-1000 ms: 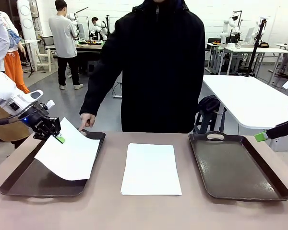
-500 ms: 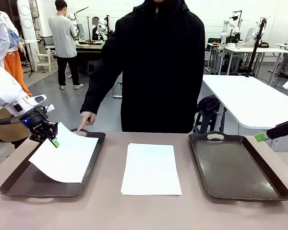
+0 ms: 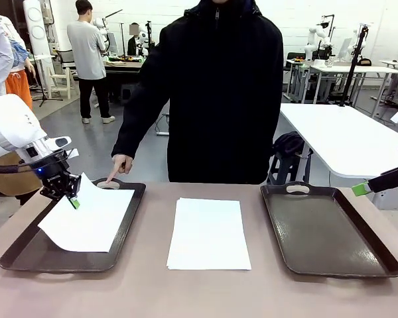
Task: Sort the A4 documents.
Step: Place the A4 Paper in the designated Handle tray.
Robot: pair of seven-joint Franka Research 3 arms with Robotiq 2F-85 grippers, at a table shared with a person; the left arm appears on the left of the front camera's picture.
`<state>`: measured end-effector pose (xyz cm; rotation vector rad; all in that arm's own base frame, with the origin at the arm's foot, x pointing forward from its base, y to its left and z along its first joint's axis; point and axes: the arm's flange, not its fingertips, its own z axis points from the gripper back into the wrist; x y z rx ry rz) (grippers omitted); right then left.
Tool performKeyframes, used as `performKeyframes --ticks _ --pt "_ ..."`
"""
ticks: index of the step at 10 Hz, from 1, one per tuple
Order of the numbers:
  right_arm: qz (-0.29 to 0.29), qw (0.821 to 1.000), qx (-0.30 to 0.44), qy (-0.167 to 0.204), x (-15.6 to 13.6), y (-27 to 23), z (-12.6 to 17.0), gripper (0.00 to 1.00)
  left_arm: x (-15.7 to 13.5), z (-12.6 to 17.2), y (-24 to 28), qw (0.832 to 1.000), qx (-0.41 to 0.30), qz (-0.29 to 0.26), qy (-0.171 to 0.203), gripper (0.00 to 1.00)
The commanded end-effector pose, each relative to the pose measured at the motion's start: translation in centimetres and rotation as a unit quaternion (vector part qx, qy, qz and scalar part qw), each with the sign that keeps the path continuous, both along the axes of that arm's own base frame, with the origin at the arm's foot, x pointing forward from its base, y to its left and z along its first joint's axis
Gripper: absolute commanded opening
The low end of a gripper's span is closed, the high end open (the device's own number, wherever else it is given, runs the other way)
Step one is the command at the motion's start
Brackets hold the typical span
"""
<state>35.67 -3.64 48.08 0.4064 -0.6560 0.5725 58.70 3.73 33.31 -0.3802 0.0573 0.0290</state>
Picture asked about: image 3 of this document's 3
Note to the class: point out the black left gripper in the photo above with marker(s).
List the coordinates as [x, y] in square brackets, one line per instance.
[54, 172]

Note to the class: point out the white A4 sheet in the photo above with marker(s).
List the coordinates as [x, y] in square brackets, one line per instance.
[93, 218]

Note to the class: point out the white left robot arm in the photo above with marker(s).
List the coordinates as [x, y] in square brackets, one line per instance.
[10, 122]

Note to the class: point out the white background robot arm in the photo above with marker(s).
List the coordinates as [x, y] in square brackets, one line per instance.
[313, 39]

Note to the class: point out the person's right hand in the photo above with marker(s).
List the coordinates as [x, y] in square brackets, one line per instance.
[122, 162]

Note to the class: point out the brown cardboard box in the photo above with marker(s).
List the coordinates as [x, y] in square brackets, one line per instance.
[16, 182]

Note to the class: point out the large white table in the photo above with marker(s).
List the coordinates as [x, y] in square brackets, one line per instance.
[345, 139]

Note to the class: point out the brown plastic tray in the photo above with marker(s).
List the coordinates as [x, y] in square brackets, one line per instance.
[30, 258]
[325, 232]

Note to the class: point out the black step stool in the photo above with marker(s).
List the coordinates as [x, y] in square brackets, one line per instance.
[285, 169]

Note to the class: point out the white wooden chair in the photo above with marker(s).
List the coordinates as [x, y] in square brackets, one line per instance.
[61, 83]

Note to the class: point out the white background desk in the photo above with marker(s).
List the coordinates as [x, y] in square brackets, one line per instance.
[351, 69]

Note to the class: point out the black tripod stand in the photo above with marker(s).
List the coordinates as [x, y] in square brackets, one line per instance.
[353, 66]

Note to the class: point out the black mesh office chair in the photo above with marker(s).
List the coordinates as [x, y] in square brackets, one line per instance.
[64, 58]

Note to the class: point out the person in grey shirt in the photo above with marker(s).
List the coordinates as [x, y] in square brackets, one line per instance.
[86, 49]

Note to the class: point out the white A4 paper stack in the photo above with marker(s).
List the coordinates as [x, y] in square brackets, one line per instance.
[209, 235]

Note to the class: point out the mannequin with orange trousers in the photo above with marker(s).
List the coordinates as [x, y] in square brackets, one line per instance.
[0, 49]

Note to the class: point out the seated person in black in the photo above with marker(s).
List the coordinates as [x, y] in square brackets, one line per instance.
[132, 44]

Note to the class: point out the white tall air conditioner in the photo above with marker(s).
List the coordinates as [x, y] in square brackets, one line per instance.
[36, 30]

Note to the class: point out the person in black jacket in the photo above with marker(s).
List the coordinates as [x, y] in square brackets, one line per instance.
[219, 99]

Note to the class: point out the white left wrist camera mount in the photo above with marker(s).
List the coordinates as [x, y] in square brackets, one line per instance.
[73, 153]

